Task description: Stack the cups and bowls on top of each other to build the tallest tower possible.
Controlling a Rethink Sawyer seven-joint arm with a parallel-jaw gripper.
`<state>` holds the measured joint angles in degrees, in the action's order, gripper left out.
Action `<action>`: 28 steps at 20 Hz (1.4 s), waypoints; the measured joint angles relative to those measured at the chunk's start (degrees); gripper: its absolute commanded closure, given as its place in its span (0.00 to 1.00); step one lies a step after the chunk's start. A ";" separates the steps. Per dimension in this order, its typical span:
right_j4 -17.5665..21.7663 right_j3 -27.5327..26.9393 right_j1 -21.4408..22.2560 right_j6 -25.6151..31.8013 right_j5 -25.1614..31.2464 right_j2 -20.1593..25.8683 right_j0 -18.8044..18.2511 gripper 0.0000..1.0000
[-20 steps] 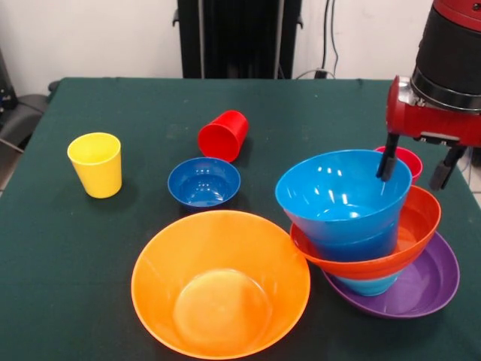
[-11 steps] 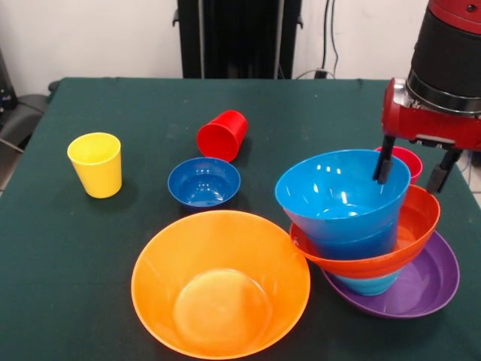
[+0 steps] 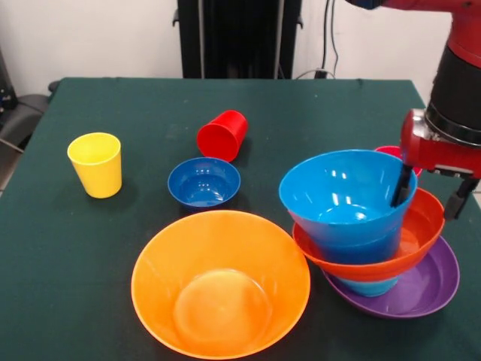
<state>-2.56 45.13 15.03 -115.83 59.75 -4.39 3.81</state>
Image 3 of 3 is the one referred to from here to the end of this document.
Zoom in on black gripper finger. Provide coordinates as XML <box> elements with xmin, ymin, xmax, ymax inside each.
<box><xmin>443</xmin><ymin>177</ymin><xmax>479</xmax><ymax>221</ymax></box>
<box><xmin>390</xmin><ymin>162</ymin><xmax>413</xmax><ymax>208</ymax></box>

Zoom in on red cup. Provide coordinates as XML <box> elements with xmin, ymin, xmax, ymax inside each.
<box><xmin>196</xmin><ymin>109</ymin><xmax>250</xmax><ymax>163</ymax></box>

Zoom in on pink-red cup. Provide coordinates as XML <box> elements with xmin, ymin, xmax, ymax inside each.
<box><xmin>374</xmin><ymin>145</ymin><xmax>424</xmax><ymax>177</ymax></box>

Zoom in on black chair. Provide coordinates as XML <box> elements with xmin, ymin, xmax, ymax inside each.
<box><xmin>0</xmin><ymin>93</ymin><xmax>50</xmax><ymax>151</ymax></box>

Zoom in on large orange bowl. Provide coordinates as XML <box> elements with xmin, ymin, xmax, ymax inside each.
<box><xmin>130</xmin><ymin>209</ymin><xmax>312</xmax><ymax>359</ymax></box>

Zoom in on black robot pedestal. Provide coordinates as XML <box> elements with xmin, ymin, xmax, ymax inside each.
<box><xmin>172</xmin><ymin>0</ymin><xmax>304</xmax><ymax>80</ymax></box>

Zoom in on dark green tablecloth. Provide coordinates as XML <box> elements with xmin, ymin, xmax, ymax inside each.
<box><xmin>0</xmin><ymin>77</ymin><xmax>481</xmax><ymax>361</ymax></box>

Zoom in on small dark blue bowl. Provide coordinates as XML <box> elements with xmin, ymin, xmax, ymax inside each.
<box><xmin>167</xmin><ymin>156</ymin><xmax>241</xmax><ymax>212</ymax></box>

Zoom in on black hanging cable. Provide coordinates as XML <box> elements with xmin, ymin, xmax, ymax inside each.
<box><xmin>322</xmin><ymin>0</ymin><xmax>341</xmax><ymax>76</ymax></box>

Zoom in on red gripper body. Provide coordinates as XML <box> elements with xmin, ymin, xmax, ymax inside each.
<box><xmin>400</xmin><ymin>108</ymin><xmax>481</xmax><ymax>178</ymax></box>

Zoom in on shallow purple bowl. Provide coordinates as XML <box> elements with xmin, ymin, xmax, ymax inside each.
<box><xmin>322</xmin><ymin>235</ymin><xmax>461</xmax><ymax>320</ymax></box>

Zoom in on shallow red-orange bowl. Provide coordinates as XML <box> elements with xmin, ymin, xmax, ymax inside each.
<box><xmin>292</xmin><ymin>187</ymin><xmax>446</xmax><ymax>284</ymax></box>

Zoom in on large blue bowl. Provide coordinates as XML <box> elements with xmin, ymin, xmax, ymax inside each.
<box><xmin>278</xmin><ymin>149</ymin><xmax>419</xmax><ymax>251</ymax></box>

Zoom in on yellow cup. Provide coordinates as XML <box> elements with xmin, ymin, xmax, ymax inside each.
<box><xmin>67</xmin><ymin>132</ymin><xmax>123</xmax><ymax>199</ymax></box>

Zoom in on straight-walled teal blue bowl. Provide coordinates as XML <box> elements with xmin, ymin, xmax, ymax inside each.
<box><xmin>308</xmin><ymin>225</ymin><xmax>404</xmax><ymax>265</ymax></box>

